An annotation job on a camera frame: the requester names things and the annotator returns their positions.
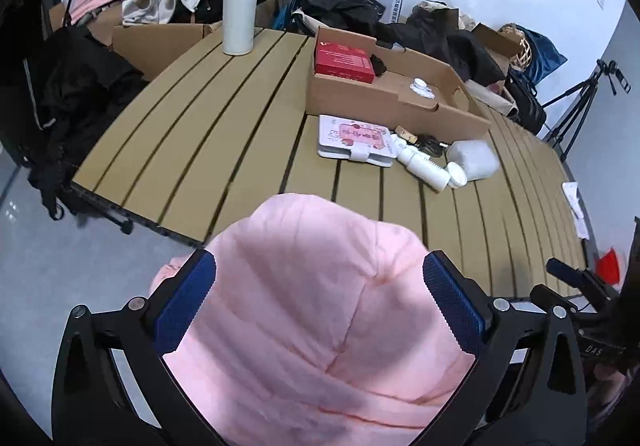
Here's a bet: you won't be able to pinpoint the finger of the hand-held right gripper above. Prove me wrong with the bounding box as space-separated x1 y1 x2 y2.
529 283 603 324
546 257 620 298

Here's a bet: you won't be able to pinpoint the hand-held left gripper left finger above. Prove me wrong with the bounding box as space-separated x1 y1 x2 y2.
51 248 236 446

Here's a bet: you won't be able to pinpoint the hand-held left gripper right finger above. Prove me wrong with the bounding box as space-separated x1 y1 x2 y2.
415 249 587 446

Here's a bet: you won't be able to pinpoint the white round jar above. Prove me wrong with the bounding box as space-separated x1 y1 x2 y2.
445 161 469 189

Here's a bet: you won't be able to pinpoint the white plastic jar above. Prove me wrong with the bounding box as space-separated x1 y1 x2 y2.
446 139 502 182

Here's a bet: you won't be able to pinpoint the white pink-printed case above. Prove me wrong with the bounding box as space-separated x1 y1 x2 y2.
317 114 399 169

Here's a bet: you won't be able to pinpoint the cardboard tray box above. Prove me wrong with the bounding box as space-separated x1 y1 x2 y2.
305 26 493 145

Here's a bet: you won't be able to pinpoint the person's right hand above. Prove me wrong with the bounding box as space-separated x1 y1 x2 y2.
593 362 629 385

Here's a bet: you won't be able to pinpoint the red item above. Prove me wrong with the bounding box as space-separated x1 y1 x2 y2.
595 248 624 285

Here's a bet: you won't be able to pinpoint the white papers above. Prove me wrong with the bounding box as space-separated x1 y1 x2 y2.
561 181 592 242

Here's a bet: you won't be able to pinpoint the pink fleece cloth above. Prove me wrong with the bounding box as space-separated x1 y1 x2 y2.
148 193 476 446

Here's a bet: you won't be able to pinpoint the black tripod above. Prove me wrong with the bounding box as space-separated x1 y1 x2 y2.
541 58 629 162

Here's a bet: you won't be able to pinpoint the black backpack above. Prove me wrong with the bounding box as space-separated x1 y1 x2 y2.
505 71 549 135

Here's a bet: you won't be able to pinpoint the beige tote bag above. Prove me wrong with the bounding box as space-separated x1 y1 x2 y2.
465 78 518 119

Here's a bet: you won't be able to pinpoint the white round item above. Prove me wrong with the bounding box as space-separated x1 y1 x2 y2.
409 77 437 101

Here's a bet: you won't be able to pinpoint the blue bag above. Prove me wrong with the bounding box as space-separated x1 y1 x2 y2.
515 26 569 85

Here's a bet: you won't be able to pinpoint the woven bamboo basket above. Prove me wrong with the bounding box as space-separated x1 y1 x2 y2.
497 23 534 72

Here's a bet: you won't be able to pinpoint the black stroller with clothes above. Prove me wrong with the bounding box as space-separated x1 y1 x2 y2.
0 0 151 234

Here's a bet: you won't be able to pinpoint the open cardboard box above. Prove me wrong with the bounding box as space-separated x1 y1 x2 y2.
470 23 522 60

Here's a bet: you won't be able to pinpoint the black clothes pile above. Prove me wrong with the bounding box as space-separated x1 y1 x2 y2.
375 1 507 83

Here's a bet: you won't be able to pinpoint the large cardboard box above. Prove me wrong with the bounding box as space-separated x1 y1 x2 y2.
49 0 281 83

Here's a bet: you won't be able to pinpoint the red box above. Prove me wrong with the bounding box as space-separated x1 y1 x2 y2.
314 39 379 84

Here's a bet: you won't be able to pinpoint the printed box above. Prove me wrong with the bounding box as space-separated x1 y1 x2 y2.
360 0 406 25

